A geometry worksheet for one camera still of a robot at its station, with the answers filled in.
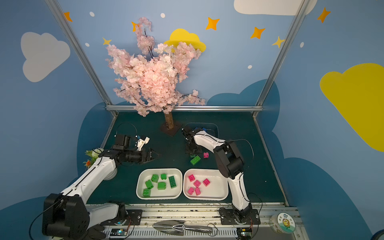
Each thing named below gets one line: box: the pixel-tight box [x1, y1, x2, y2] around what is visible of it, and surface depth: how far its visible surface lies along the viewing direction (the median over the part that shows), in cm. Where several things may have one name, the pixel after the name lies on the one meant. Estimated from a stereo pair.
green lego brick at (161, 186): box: [157, 182, 166, 190], surface depth 85 cm
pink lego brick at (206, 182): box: [202, 178, 211, 187], surface depth 86 cm
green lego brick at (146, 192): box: [142, 188, 151, 198], surface depth 81 cm
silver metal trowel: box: [152, 220, 213, 236], surface depth 72 cm
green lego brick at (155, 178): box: [151, 174, 159, 183], surface depth 86 cm
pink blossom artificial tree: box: [106, 16, 205, 136], surface depth 75 cm
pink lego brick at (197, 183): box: [193, 179, 201, 188], surface depth 86 cm
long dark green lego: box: [168, 175, 177, 189], surface depth 86 cm
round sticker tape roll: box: [269, 212, 296, 234], surface depth 68 cm
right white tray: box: [183, 169, 229, 201], surface depth 86 cm
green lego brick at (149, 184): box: [145, 179, 154, 190], surface depth 84 cm
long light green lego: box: [190, 155, 201, 166], surface depth 95 cm
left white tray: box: [136, 168, 183, 200], surface depth 86 cm
